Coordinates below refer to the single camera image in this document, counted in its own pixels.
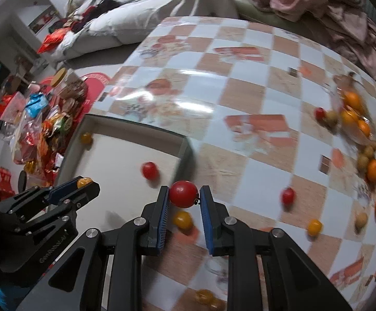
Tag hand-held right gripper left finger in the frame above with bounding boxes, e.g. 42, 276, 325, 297
16, 185, 170, 311

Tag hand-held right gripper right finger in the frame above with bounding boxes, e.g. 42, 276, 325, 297
200, 185, 352, 311

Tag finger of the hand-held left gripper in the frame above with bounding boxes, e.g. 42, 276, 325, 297
0, 177, 82, 217
12, 183, 101, 234

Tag white tray with dark rim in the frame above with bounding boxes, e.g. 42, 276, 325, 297
56, 113, 195, 234

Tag red boxes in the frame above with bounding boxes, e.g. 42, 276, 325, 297
0, 167, 15, 201

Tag pile of snack packets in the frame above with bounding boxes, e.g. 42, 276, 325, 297
0, 84, 89, 175

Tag red round mat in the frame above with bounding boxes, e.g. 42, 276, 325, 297
37, 73, 112, 127

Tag glass jar with yellow lid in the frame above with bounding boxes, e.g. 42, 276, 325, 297
52, 68, 88, 104

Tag white covered sofa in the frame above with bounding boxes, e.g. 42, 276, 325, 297
61, 0, 240, 59

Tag clear glass bowl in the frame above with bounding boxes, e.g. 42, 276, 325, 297
332, 73, 376, 146

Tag beige leather armchair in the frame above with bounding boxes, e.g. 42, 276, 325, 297
233, 0, 341, 49

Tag pink blanket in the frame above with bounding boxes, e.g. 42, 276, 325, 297
228, 0, 376, 80

